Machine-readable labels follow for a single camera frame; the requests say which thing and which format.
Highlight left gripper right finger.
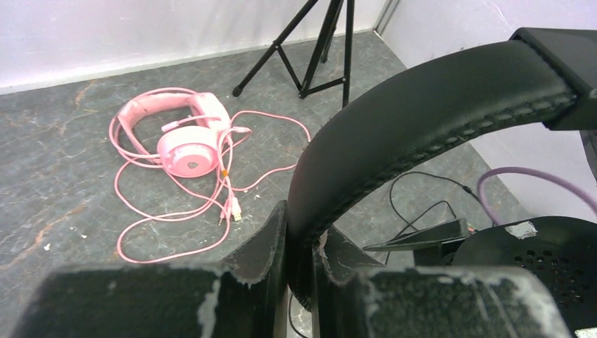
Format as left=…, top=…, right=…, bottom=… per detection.
left=311, top=228, right=572, bottom=337

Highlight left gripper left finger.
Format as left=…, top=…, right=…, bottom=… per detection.
left=13, top=201, right=287, bottom=337

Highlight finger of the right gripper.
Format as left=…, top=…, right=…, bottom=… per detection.
left=363, top=218, right=470, bottom=266

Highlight black headphones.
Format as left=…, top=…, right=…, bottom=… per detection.
left=287, top=28, right=596, bottom=313

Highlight pink headphones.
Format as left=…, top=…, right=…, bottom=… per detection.
left=108, top=87, right=232, bottom=178

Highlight black music stand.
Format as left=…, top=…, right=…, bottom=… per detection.
left=232, top=0, right=356, bottom=107

